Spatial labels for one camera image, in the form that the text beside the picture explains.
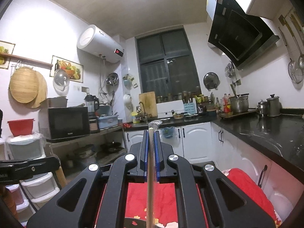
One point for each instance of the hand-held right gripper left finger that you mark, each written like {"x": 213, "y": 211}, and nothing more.
{"x": 147, "y": 152}

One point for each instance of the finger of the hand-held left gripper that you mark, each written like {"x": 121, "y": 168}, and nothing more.
{"x": 38, "y": 167}

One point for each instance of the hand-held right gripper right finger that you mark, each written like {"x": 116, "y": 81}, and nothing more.
{"x": 155, "y": 152}

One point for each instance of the wooden chopstick pair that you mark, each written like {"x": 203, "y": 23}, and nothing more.
{"x": 150, "y": 194}

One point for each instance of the blue plastic bag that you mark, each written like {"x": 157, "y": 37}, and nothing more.
{"x": 169, "y": 133}

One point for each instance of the grey plastic drawer tower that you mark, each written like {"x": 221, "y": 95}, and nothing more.
{"x": 23, "y": 147}

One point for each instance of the yellow dish soap bottle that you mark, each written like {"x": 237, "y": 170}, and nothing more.
{"x": 135, "y": 118}

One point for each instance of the black frying pan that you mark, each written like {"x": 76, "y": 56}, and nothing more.
{"x": 111, "y": 147}

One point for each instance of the white plastic drawer tower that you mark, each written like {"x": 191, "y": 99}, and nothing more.
{"x": 22, "y": 209}

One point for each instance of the chrome faucet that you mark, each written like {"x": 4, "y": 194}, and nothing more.
{"x": 142, "y": 110}

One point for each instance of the bowl of food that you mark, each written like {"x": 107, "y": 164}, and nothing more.
{"x": 178, "y": 116}

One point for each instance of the red plastic basin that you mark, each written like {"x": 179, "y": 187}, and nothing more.
{"x": 21, "y": 127}

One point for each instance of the white base cabinets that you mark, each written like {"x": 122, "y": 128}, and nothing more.
{"x": 197, "y": 137}

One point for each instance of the metal shelf rack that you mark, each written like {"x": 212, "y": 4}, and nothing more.
{"x": 106, "y": 131}

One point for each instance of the lidded metal pot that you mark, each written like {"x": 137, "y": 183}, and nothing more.
{"x": 84, "y": 152}

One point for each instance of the blue dish basket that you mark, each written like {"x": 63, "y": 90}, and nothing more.
{"x": 108, "y": 121}

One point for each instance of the wooden cutting board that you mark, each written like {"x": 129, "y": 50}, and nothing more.
{"x": 148, "y": 102}

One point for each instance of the black microwave oven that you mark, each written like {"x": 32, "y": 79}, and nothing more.
{"x": 66, "y": 122}

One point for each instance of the blue white cutlery holder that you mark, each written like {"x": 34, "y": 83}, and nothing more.
{"x": 190, "y": 108}

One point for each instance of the row of glass jars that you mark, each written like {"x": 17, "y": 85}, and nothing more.
{"x": 175, "y": 96}

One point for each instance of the grey rectangular tub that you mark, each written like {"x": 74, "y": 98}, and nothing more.
{"x": 54, "y": 102}

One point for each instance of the black blender jug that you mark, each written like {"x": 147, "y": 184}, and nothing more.
{"x": 91, "y": 104}

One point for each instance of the round wooden board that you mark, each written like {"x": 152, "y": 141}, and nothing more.
{"x": 42, "y": 92}

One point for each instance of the hanging steel bowl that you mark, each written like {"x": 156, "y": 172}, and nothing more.
{"x": 112, "y": 78}

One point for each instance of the round bamboo tray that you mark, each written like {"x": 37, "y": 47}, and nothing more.
{"x": 23, "y": 85}

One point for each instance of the orange sauce bottle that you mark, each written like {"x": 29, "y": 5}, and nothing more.
{"x": 226, "y": 104}

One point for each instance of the dark hanging pot lid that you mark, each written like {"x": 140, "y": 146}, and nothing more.
{"x": 211, "y": 80}

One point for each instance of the glass pot lid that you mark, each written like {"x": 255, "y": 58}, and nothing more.
{"x": 61, "y": 79}

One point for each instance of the dark window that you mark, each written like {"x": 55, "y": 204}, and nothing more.
{"x": 166, "y": 59}

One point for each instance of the red floral tablecloth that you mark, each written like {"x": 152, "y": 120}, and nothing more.
{"x": 242, "y": 190}

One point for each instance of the large steel pot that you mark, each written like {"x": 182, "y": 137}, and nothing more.
{"x": 238, "y": 104}

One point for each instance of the black kitchen countertop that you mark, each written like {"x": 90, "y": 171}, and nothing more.
{"x": 261, "y": 128}

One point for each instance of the small steel kettle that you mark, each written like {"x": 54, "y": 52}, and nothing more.
{"x": 261, "y": 109}

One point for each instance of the white water heater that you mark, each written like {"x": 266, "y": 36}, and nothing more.
{"x": 95, "y": 42}

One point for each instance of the steel canister with lid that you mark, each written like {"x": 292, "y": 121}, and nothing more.
{"x": 273, "y": 106}

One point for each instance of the black range hood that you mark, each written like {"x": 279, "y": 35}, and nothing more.
{"x": 239, "y": 33}

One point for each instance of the steel skimmer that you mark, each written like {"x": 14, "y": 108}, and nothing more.
{"x": 301, "y": 63}

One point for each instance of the fruit wall picture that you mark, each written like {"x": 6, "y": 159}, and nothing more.
{"x": 6, "y": 49}
{"x": 71, "y": 67}

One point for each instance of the wooden wall shelf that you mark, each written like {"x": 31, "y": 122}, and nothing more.
{"x": 23, "y": 58}

